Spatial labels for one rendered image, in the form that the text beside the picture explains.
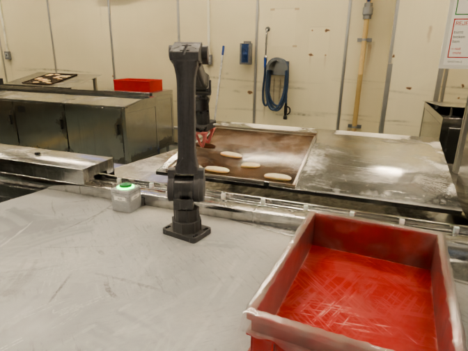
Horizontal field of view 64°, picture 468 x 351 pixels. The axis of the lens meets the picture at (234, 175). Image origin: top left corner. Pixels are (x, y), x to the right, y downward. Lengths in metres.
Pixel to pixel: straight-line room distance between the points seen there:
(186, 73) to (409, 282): 0.75
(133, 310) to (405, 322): 0.54
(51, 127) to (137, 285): 3.81
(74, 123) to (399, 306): 3.89
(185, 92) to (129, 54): 4.85
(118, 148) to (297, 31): 2.54
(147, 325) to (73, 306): 0.17
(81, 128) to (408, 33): 3.58
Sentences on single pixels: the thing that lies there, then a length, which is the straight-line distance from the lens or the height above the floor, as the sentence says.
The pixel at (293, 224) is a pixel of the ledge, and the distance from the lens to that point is 1.13.
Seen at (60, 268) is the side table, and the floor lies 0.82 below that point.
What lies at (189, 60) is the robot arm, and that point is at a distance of 1.01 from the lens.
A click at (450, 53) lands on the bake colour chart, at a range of 1.85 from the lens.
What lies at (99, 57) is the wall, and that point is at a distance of 6.17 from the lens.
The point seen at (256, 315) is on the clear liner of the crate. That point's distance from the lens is 0.63.
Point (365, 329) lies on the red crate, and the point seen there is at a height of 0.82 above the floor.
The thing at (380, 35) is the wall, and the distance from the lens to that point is 4.80.
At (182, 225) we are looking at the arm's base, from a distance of 1.05.
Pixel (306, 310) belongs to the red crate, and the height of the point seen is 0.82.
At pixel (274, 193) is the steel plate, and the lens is 1.41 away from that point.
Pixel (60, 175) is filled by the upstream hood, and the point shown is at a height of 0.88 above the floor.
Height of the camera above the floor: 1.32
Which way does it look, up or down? 18 degrees down
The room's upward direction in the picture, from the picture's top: 1 degrees clockwise
